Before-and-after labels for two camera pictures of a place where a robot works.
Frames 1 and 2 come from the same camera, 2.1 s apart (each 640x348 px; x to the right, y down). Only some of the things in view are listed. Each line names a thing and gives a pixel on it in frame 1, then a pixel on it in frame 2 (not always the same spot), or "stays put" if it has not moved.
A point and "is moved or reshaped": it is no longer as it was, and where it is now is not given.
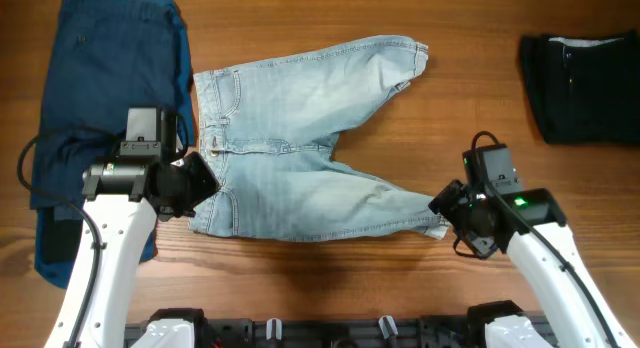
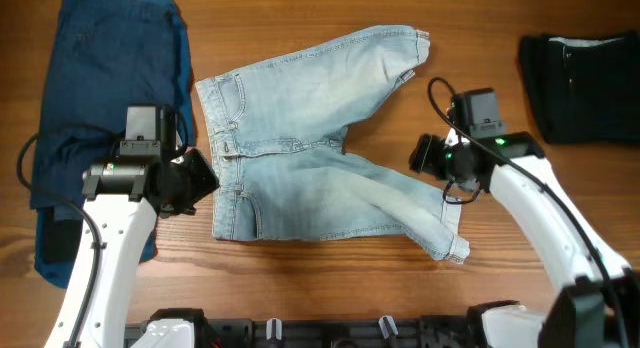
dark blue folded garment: [113, 51] stays put
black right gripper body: [447, 200] to [422, 154]
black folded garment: [584, 89] stays put
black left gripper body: [201, 175] stays put
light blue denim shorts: [268, 132] is moved or reshaped
